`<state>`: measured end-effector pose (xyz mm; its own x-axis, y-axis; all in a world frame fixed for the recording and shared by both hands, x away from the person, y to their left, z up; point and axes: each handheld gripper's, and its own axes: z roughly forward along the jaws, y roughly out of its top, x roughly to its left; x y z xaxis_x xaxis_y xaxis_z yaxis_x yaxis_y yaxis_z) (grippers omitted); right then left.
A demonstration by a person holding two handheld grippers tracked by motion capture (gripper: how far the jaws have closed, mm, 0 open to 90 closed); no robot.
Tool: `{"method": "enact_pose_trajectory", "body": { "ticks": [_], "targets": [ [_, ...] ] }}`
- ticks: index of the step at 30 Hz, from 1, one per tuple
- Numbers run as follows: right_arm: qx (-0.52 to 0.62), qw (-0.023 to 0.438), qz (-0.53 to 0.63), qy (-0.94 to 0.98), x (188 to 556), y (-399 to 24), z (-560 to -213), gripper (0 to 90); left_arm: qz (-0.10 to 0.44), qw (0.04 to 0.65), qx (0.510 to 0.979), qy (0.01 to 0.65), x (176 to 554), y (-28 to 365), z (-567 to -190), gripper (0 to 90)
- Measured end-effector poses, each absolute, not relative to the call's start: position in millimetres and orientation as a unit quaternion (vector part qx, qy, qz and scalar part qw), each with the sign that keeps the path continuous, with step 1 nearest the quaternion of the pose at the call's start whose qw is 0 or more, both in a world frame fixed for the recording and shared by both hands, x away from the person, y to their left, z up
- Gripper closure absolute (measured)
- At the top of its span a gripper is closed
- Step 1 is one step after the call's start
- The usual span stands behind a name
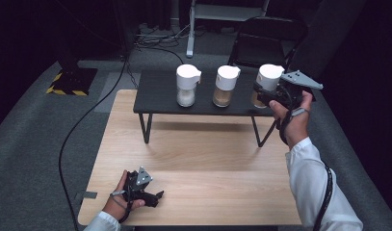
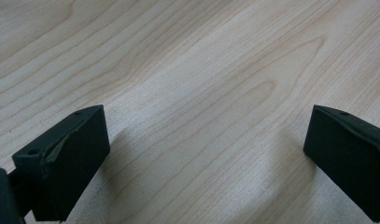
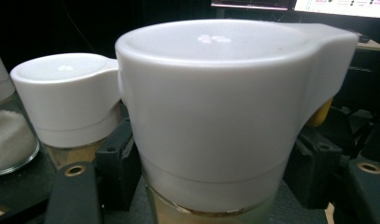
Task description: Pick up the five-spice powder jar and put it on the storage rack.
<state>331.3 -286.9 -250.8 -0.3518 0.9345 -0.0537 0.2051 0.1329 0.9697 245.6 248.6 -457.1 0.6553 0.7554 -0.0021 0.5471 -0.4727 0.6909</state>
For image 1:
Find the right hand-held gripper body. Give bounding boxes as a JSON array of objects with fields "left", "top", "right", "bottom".
[{"left": 273, "top": 69, "right": 325, "bottom": 109}]

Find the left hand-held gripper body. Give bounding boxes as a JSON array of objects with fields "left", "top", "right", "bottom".
[{"left": 122, "top": 166, "right": 154, "bottom": 202}]

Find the brown-filled jar with white lid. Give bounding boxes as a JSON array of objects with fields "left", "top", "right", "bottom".
[
  {"left": 212, "top": 64, "right": 242, "bottom": 109},
  {"left": 250, "top": 64, "right": 285, "bottom": 109}
]

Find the white-filled jar with white lid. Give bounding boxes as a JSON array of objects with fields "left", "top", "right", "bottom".
[{"left": 175, "top": 64, "right": 202, "bottom": 108}]

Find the black shelf with metal legs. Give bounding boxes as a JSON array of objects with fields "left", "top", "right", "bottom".
[{"left": 133, "top": 69, "right": 287, "bottom": 148}]

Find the person's left hand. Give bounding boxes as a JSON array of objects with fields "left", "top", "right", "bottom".
[{"left": 101, "top": 169, "right": 146, "bottom": 222}]

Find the person's right hand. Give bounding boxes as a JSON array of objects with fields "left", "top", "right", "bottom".
[{"left": 269, "top": 90, "right": 314, "bottom": 150}]

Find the black folding chair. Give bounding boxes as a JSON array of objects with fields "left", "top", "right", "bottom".
[{"left": 226, "top": 15, "right": 310, "bottom": 76}]

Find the grey panel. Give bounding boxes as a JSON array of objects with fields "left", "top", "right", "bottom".
[{"left": 289, "top": 0, "right": 368, "bottom": 85}]

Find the white metal stand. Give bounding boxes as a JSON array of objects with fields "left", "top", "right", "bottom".
[{"left": 185, "top": 0, "right": 272, "bottom": 60}]

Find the black stand base striped edge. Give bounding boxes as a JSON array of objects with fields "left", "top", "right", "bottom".
[{"left": 45, "top": 66, "right": 99, "bottom": 96}]

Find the long black floor cable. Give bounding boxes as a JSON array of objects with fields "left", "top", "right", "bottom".
[{"left": 58, "top": 47, "right": 134, "bottom": 231}]

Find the tangle of cables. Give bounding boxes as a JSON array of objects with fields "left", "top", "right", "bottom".
[{"left": 132, "top": 22, "right": 192, "bottom": 49}]

